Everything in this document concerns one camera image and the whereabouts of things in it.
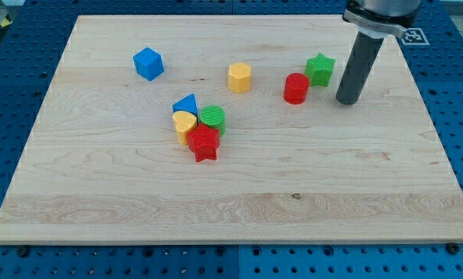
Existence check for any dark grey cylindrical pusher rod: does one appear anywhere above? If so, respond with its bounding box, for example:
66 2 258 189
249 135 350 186
335 32 383 105

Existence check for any red cylinder block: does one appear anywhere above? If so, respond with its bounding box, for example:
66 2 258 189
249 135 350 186
283 73 310 105

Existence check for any yellow hexagon block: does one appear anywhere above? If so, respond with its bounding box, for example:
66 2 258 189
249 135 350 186
228 62 252 93

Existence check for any white fiducial marker tag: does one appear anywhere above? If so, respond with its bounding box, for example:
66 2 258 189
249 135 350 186
400 28 429 46

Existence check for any green star block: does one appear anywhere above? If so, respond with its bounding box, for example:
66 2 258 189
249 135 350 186
304 53 335 87

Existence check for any green cylinder block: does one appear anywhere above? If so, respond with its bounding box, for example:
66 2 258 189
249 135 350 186
200 105 225 136

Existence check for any blue triangle block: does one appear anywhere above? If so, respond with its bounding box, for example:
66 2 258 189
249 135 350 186
173 94 198 117

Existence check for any red star block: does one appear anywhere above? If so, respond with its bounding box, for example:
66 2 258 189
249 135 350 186
187 124 220 162

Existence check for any yellow heart block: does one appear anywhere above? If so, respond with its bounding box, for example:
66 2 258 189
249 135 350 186
173 111 197 146

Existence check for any blue cube block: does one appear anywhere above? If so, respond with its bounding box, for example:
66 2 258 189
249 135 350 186
133 47 164 81

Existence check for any light wooden board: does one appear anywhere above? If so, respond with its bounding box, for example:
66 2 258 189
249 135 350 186
0 15 463 245

